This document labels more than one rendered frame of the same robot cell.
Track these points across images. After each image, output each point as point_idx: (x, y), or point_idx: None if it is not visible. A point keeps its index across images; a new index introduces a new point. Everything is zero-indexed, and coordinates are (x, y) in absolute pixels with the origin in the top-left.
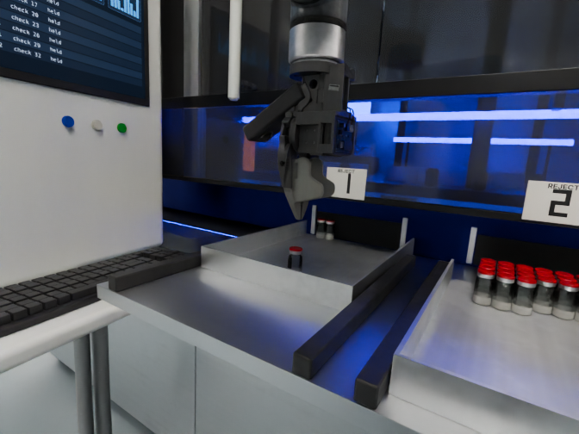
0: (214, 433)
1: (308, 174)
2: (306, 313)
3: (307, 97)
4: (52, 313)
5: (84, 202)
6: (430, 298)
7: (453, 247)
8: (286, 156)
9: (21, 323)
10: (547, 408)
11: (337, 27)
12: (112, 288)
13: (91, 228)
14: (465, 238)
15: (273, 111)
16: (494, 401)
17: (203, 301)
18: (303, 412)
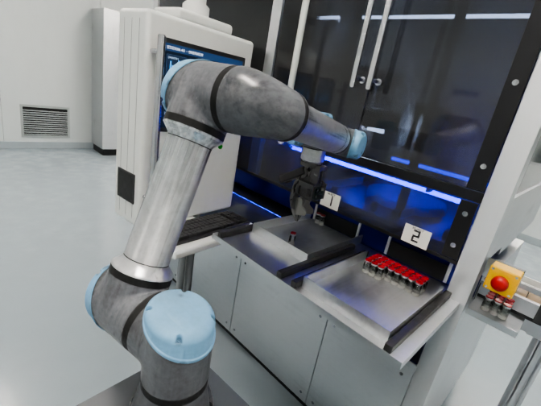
0: (243, 316)
1: (301, 205)
2: (288, 260)
3: (305, 174)
4: (191, 239)
5: (199, 185)
6: (333, 264)
7: (379, 244)
8: (293, 196)
9: (182, 242)
10: (332, 294)
11: (320, 151)
12: (219, 236)
13: (200, 197)
14: (386, 241)
15: (291, 174)
16: (323, 292)
17: (252, 248)
18: (291, 312)
